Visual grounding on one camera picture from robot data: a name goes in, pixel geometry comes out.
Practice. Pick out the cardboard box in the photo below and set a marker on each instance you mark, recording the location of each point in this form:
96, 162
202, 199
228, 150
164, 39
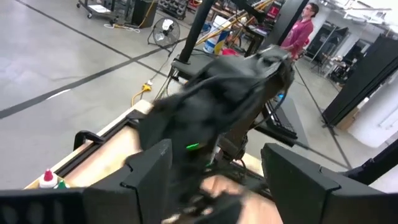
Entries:
345, 121

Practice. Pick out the black round pole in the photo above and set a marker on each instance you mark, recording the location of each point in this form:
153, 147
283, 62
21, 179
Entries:
196, 31

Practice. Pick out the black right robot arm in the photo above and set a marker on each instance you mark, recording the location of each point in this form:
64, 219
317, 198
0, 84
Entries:
267, 68

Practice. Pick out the black bin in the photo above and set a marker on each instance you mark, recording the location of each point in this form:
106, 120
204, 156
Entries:
144, 12

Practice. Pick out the black pillar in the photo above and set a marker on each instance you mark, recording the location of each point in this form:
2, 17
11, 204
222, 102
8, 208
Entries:
284, 18

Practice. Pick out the black frame clamp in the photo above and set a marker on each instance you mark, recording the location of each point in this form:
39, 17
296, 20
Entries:
90, 134

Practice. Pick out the person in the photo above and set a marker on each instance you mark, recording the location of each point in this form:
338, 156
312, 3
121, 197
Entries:
298, 34

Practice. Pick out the black stand beam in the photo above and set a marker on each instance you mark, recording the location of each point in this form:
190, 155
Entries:
379, 161

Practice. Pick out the black rolling cart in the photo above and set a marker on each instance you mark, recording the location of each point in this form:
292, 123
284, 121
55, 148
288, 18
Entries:
96, 8

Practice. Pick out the green large dropper bottle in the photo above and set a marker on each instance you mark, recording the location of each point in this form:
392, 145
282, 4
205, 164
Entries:
63, 185

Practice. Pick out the backlit keyboard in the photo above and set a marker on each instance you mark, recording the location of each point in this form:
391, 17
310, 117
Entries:
280, 121

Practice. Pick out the black floor fan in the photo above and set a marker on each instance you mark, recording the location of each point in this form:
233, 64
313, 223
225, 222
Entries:
164, 32

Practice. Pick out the black partition panel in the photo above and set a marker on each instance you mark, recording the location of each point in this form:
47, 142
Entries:
367, 81

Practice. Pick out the white and blue bucket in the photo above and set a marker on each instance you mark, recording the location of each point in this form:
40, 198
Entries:
214, 40

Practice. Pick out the grey metal cart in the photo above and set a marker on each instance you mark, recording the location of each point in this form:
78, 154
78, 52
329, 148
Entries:
189, 67

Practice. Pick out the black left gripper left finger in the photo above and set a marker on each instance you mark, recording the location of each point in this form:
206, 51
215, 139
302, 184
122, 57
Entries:
146, 186

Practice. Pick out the dark red large dropper bottle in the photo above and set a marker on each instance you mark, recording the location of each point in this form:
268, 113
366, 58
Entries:
48, 182

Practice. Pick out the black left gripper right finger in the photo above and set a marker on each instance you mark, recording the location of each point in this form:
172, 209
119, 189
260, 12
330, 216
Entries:
295, 186

